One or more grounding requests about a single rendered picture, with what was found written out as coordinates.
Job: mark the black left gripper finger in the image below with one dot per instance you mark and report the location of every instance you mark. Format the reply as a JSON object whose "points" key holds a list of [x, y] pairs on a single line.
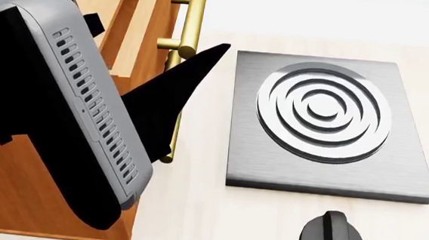
{"points": [[94, 25]]}

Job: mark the grey vented camera box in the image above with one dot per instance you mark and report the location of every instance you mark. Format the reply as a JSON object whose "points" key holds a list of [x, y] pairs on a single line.
{"points": [[31, 84]]}

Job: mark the brushed steel stove plate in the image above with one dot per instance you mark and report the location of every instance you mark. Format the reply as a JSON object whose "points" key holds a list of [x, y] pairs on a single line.
{"points": [[257, 162]]}

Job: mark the wooden cabinet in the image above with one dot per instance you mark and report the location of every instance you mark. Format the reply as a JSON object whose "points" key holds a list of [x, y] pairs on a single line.
{"points": [[14, 174]]}

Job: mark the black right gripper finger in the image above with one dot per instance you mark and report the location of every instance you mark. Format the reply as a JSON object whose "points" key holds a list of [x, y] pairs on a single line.
{"points": [[171, 94]]}

